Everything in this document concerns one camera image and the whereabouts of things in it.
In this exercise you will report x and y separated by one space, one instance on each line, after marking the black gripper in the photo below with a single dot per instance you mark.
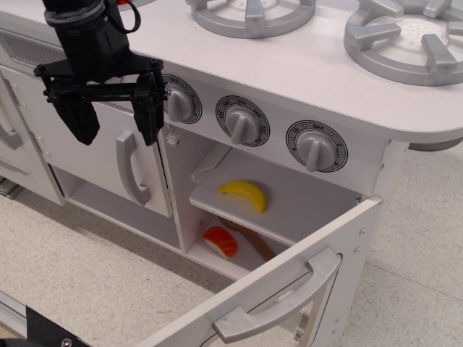
99 66

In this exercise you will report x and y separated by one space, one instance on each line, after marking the white oven door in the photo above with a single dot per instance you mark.
349 236

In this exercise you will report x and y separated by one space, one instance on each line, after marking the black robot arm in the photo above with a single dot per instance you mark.
100 67

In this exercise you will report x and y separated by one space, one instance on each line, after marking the white oven shelf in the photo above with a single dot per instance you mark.
297 204

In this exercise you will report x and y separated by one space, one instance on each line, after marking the white cabinet door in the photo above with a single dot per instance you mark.
95 163

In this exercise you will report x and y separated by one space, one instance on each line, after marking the left grey knob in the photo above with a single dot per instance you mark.
183 103

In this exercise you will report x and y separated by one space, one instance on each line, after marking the grey knob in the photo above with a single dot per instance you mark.
183 103
242 121
316 146

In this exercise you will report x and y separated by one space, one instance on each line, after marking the middle grey knob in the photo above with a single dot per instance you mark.
242 121

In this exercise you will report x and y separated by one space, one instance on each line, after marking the white toy kitchen body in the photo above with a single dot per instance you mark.
306 74

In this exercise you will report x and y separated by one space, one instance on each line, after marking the yellow toy banana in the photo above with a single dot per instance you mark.
247 190

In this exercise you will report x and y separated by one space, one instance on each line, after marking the orange salmon sushi toy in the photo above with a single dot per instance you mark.
221 242

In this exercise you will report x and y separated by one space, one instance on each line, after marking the left grey stove burner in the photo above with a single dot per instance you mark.
255 24

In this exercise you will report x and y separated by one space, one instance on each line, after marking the grey stove burner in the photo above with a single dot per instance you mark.
255 24
411 42

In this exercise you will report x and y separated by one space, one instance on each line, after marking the wooden spatula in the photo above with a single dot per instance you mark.
252 237

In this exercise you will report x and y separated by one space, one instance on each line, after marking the right grey knob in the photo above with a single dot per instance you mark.
316 146

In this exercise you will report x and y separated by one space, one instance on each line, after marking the right grey stove burner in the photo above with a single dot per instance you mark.
411 42

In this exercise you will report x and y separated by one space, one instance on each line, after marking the grey cabinet door handle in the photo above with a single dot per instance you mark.
125 148

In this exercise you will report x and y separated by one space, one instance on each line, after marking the far left grey handle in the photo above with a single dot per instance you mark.
9 133

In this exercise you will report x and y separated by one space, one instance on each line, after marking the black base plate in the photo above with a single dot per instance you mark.
38 330

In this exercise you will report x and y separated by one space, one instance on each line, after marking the grey oven door handle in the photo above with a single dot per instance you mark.
238 325

